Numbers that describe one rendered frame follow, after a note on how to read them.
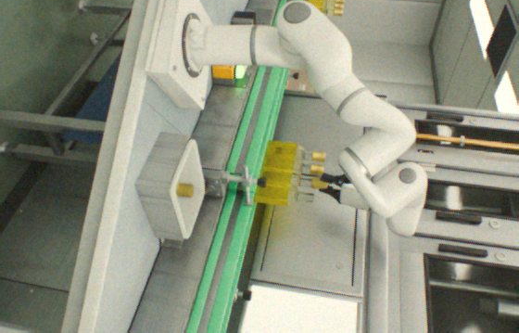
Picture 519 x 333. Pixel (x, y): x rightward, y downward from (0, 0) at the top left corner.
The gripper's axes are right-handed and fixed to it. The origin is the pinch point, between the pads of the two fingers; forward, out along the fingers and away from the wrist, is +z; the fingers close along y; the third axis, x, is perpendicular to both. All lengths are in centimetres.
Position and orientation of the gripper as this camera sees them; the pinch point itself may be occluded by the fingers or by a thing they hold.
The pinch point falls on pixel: (326, 183)
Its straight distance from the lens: 137.5
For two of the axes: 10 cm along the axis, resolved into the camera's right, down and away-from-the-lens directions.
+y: -0.3, -6.5, -7.6
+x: -4.4, 6.9, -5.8
